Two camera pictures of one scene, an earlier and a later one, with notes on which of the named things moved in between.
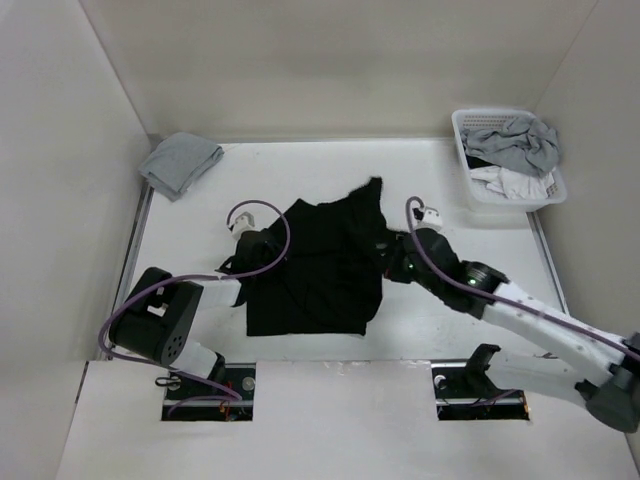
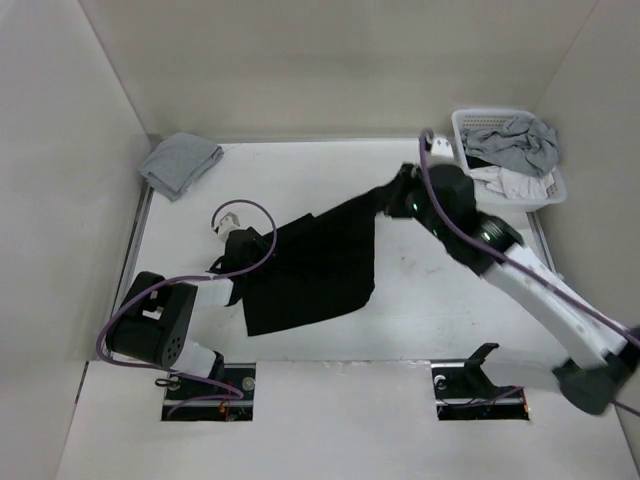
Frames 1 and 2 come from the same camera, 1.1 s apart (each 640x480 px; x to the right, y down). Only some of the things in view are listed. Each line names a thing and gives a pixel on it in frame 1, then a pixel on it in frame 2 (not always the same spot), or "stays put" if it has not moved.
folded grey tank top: [170, 165] stays put
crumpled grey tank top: [527, 145] stays put
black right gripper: [393, 268] → [409, 176]
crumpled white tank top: [513, 184] stays put
